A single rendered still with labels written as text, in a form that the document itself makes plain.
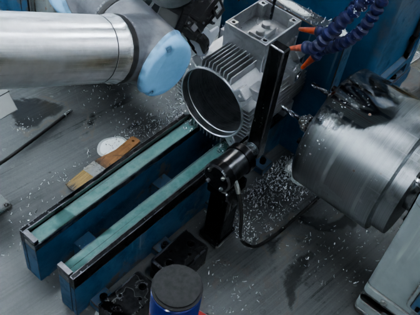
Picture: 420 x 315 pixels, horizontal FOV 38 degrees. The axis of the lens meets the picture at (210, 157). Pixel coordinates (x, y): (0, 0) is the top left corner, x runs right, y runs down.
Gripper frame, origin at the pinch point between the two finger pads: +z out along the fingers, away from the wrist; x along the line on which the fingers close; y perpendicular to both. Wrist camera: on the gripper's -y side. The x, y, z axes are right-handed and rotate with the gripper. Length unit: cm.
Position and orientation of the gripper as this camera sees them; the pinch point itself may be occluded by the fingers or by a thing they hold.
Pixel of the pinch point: (198, 53)
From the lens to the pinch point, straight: 119.1
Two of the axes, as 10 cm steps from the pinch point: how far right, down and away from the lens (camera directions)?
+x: -7.5, -5.4, 3.8
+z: 2.4, 3.1, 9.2
